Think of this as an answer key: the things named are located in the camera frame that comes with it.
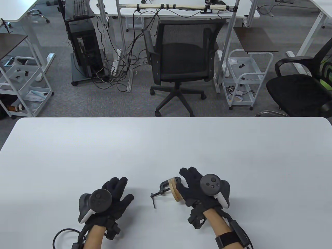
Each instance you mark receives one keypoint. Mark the person's left hand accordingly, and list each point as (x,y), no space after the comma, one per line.
(116,205)

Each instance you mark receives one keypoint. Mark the black office chair green back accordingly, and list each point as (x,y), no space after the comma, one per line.
(295,93)

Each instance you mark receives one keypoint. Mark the black computer tower on stand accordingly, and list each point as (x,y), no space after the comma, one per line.
(77,76)

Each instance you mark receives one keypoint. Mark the white paper sheet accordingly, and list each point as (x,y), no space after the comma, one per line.
(36,95)

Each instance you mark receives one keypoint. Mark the person's left forearm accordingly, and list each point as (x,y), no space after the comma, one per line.
(94,237)

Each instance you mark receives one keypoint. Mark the person's right forearm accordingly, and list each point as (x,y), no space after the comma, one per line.
(219,229)

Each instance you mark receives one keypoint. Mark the white desk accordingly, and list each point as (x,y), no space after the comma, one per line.
(310,39)
(15,10)
(181,13)

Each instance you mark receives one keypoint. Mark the white power strip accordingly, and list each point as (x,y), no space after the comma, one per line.
(116,63)

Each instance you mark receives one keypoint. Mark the grey and white controller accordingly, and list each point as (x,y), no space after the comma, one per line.
(96,201)
(212,185)

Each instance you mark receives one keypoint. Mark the black mesh office chair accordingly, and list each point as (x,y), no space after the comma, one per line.
(181,57)

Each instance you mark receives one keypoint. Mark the black metal clamp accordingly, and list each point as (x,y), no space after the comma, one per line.
(162,188)

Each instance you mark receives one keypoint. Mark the black wrist sensor box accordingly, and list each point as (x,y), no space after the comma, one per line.
(240,234)
(76,246)

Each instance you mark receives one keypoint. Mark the chrome chair base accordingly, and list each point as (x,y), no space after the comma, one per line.
(272,112)
(46,18)

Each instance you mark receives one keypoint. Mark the dark wood side table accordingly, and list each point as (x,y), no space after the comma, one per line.
(255,40)
(10,44)

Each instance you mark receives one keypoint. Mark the black bag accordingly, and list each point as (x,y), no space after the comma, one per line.
(3,109)

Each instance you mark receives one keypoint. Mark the person's right hand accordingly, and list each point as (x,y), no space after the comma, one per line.
(193,190)

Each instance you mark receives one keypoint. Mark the round wooden disc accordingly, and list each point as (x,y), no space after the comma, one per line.
(178,193)
(173,189)

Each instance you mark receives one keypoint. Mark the black keyboard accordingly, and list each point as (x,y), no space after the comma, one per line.
(79,7)

